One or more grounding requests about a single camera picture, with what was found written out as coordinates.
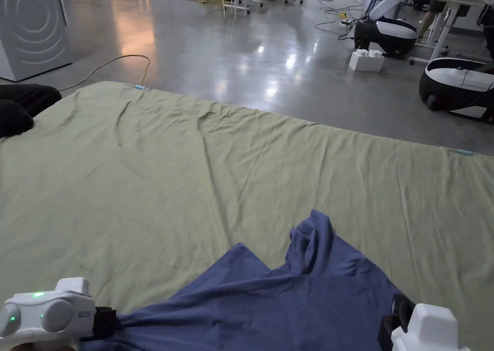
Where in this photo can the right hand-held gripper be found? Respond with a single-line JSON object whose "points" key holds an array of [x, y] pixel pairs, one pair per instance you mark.
{"points": [[428, 328]]}

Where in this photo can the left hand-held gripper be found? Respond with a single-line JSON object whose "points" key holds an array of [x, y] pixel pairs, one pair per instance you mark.
{"points": [[46, 312]]}

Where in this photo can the dark blue shirt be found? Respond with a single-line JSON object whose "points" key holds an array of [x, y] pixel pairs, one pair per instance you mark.
{"points": [[293, 304]]}

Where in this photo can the person's left hand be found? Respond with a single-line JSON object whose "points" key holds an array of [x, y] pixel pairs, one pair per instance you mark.
{"points": [[27, 347]]}

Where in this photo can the bed with pale green sheet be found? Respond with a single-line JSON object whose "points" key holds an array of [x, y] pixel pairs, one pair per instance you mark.
{"points": [[162, 181]]}

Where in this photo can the black and white robot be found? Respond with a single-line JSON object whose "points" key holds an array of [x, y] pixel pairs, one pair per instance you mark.
{"points": [[455, 85], [386, 31]]}

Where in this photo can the white foam block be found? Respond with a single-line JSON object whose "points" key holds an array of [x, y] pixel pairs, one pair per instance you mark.
{"points": [[366, 59]]}

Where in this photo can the white washing machine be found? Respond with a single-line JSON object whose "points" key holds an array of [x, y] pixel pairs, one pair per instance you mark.
{"points": [[31, 27]]}

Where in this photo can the white desk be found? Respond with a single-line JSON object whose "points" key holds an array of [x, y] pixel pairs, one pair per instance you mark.
{"points": [[447, 15]]}

